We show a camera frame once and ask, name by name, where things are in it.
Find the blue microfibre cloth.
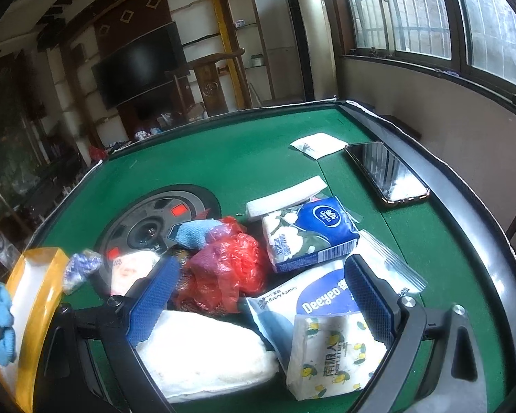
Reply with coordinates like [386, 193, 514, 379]
[169, 219, 222, 250]

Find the white flat tissue pack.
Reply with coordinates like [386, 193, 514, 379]
[246, 175, 327, 219]

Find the blue white tissue pack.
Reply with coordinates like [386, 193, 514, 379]
[262, 197, 360, 273]

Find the yellow-rimmed white storage box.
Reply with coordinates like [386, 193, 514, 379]
[0, 247, 68, 412]

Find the Deeyeo wet wipes pack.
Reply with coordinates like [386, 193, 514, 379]
[246, 260, 359, 369]

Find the blue white patterned cloth ball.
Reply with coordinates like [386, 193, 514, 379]
[62, 249, 103, 295]

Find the lemon print tissue pack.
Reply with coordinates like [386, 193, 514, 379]
[286, 312, 387, 401]

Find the window with metal bars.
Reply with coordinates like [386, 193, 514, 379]
[347, 0, 516, 92]

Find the white towel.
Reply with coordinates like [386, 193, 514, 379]
[136, 310, 279, 404]

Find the clear zip bag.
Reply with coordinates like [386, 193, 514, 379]
[354, 229, 427, 296]

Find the round mahjong table centre panel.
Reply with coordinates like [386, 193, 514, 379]
[91, 184, 222, 298]

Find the black wall television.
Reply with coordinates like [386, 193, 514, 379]
[92, 21, 188, 109]

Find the tall beige air conditioner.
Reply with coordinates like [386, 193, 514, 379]
[286, 0, 338, 101]

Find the white paper card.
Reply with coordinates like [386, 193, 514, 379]
[291, 133, 347, 160]

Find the small white red packet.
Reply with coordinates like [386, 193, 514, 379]
[111, 250, 160, 296]

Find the red plastic bag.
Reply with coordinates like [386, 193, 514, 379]
[173, 216, 270, 316]

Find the carved wooden chair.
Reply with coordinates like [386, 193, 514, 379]
[165, 47, 251, 122]

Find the black smartphone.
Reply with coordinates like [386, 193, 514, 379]
[345, 141, 431, 207]

